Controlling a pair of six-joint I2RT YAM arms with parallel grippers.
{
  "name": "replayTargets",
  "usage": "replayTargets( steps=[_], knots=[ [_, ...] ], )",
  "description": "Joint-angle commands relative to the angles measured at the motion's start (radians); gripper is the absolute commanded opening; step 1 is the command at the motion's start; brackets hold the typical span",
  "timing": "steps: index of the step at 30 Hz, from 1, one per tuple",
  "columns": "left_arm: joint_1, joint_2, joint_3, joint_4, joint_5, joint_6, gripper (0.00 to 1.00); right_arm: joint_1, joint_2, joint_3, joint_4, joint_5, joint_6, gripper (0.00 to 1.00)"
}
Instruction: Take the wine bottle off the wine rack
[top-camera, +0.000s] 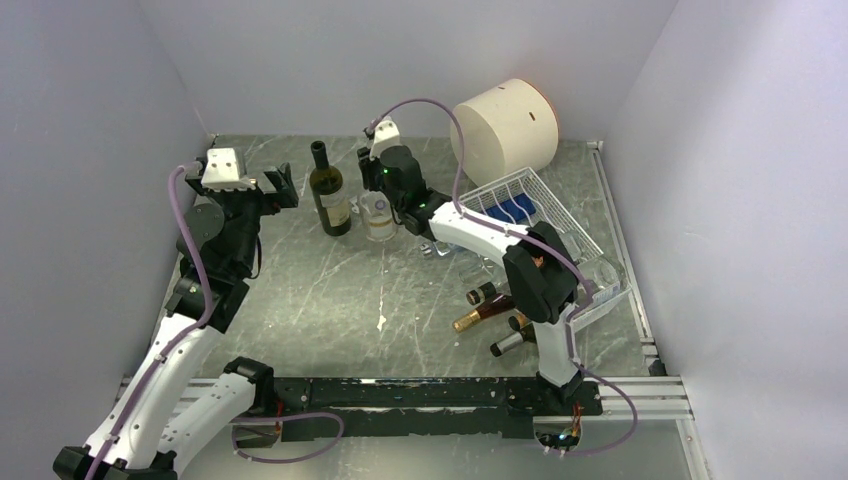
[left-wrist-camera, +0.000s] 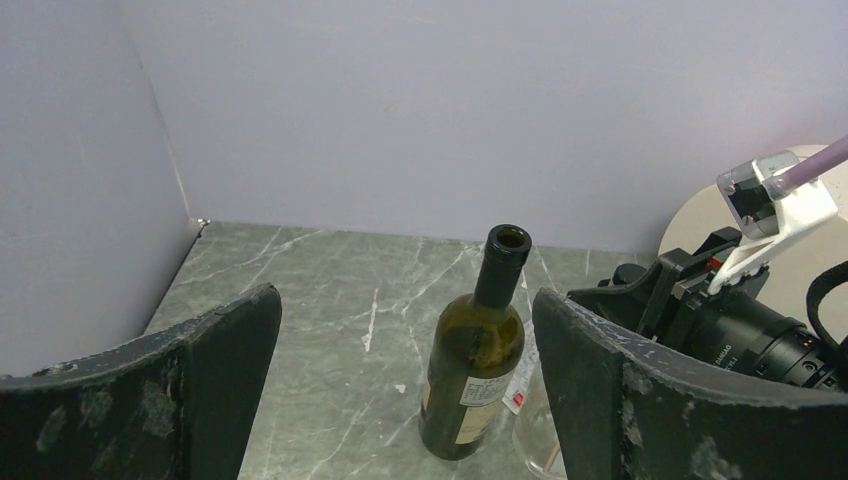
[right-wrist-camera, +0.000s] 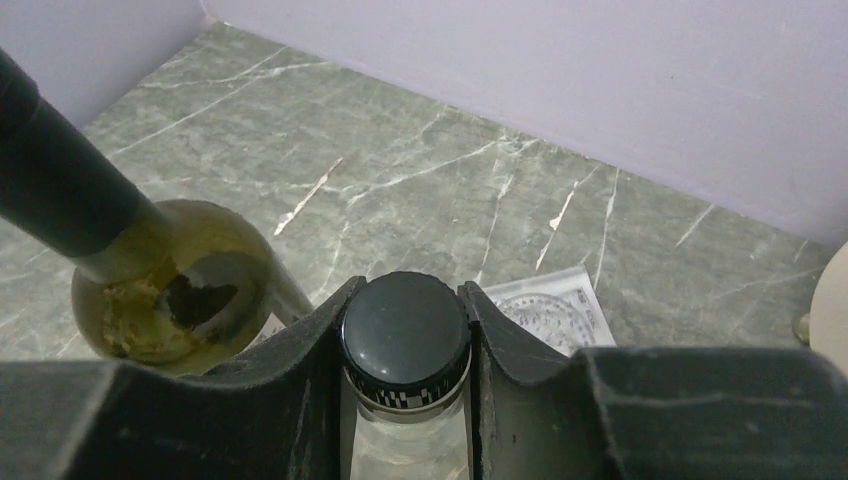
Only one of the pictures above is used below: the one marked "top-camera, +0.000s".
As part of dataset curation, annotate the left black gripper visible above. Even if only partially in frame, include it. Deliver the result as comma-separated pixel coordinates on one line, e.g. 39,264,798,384
187,161,297,273

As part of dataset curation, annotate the clear bottle black cap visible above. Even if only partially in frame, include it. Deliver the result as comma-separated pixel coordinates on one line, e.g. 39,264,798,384
357,191,398,242

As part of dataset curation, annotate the green wine bottle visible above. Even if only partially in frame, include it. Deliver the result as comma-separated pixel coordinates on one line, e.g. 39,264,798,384
308,140,352,237

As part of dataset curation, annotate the dark bottle black cap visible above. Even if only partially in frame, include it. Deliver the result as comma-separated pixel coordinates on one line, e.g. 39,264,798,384
465,282,515,309

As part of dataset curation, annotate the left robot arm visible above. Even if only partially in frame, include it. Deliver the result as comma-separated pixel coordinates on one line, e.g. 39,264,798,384
52,160,299,479

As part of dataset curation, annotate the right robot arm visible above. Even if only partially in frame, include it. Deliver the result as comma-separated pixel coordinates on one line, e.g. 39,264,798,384
357,145,592,414

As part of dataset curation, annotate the small clear blue bottle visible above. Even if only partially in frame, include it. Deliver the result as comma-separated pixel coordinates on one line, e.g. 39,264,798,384
419,240,466,259

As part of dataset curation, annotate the red wine bottle gold cap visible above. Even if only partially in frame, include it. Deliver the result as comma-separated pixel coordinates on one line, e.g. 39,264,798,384
452,295,515,333

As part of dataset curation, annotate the cream cylindrical container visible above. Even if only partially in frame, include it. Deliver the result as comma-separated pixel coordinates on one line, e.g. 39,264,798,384
450,78,559,186

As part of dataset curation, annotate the blue plastic tray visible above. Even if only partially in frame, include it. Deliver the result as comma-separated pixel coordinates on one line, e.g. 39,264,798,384
484,193,537,224

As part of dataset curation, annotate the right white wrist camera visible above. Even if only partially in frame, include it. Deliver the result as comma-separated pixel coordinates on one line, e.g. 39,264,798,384
365,115,401,158

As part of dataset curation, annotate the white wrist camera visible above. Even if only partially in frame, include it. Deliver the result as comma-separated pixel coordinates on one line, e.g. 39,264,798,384
365,115,401,158
201,148,257,192

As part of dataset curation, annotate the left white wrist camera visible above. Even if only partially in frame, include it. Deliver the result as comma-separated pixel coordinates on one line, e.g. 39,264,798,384
201,148,257,192

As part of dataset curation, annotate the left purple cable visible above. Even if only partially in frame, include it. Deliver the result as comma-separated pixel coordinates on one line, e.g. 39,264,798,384
82,162,217,480

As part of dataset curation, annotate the white wire wine rack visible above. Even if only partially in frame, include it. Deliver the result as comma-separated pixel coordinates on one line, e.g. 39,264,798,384
459,167,630,331

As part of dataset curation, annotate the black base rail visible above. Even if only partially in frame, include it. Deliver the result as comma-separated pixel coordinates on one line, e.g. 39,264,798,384
245,376,603,441

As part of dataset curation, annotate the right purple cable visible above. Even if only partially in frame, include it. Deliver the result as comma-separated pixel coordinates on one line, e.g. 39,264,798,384
365,97,640,458

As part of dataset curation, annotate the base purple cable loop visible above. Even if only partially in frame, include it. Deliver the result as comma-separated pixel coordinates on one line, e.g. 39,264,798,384
230,410,346,465

